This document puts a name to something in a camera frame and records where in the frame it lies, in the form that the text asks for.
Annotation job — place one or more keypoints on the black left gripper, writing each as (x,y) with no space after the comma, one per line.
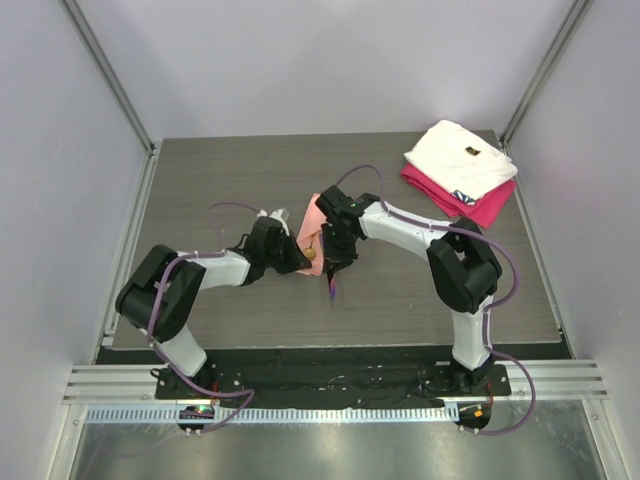
(297,260)

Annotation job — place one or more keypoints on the magenta folded cloth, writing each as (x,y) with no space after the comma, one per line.
(483,212)

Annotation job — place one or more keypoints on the pink satin napkin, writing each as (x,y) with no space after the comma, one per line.
(310,232)

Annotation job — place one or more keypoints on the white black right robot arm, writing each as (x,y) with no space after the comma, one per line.
(464,269)

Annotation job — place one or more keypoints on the grey aluminium corner post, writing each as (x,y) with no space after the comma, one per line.
(561,39)

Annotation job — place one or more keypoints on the white folded cloth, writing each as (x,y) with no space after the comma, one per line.
(461,162)

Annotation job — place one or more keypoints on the gold spoon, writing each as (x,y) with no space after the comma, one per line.
(310,252)

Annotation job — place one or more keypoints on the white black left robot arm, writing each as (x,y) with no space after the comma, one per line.
(160,294)

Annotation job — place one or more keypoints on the white left wrist connector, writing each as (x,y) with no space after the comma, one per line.
(281,215)

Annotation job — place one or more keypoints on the white slotted cable duct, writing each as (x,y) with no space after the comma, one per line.
(193,414)

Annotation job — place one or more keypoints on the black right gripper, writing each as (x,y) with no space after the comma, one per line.
(338,251)

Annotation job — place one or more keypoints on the grey left corner post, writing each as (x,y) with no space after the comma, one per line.
(98,56)

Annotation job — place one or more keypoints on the aluminium front rail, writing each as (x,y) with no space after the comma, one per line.
(120,384)

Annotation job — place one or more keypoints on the iridescent purple utensil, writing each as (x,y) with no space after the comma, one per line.
(330,274)

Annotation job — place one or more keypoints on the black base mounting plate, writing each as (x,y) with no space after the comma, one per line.
(335,378)

